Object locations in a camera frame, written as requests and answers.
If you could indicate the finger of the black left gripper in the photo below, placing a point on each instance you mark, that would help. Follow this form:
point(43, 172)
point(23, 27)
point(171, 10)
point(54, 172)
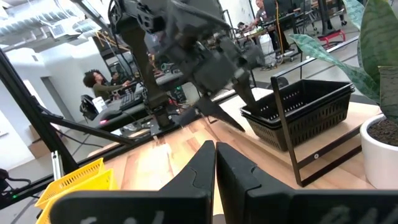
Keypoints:
point(245, 90)
point(214, 112)

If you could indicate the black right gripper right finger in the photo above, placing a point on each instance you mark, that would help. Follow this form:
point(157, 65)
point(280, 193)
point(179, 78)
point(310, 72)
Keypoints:
point(280, 208)

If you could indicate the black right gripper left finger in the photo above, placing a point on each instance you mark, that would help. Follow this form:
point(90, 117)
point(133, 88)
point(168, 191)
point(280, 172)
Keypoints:
point(140, 208)

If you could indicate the yellow perforated plastic basket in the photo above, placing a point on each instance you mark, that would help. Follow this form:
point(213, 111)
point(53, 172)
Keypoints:
point(68, 181)
point(99, 185)

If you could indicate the black perforated plastic basket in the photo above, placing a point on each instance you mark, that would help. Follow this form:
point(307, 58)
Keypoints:
point(311, 130)
point(304, 99)

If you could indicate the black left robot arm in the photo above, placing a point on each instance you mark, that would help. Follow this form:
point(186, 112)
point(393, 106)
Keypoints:
point(140, 62)

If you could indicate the white container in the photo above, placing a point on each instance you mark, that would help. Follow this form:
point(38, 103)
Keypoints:
point(267, 48)

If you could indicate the person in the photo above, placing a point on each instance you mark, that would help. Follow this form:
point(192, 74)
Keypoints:
point(261, 14)
point(99, 88)
point(115, 79)

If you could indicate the dark grey desk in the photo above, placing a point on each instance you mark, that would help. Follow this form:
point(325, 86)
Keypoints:
point(124, 115)

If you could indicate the red step stool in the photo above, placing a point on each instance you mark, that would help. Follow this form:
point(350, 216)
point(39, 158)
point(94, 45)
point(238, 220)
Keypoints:
point(331, 36)

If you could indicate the black office chair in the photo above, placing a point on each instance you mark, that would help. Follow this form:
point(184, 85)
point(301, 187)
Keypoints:
point(88, 107)

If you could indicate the snake plant in white pot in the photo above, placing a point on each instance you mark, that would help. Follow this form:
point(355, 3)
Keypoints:
point(377, 40)

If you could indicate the wooden shelf with black frame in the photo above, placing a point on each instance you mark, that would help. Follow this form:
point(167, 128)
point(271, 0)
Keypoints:
point(323, 140)

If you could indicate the black aluminium rig frame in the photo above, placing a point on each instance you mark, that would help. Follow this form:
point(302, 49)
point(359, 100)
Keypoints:
point(31, 107)

